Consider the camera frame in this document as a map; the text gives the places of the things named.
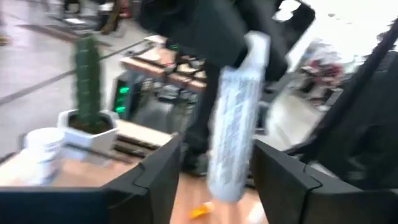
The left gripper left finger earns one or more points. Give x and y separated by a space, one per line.
146 193

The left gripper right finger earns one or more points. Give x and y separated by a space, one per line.
295 196

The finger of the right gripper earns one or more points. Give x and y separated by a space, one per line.
278 62
202 124

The slim white text-label bottle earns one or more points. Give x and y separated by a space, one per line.
236 124

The white bottle blue label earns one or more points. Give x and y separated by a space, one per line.
42 155

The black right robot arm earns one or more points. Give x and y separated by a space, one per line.
367 130

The cluttered wooden desk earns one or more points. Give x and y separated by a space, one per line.
161 62

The black computer green lights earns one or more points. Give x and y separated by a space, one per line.
122 102

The green cactus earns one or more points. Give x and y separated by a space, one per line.
88 81

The black rig post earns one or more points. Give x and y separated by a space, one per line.
357 73

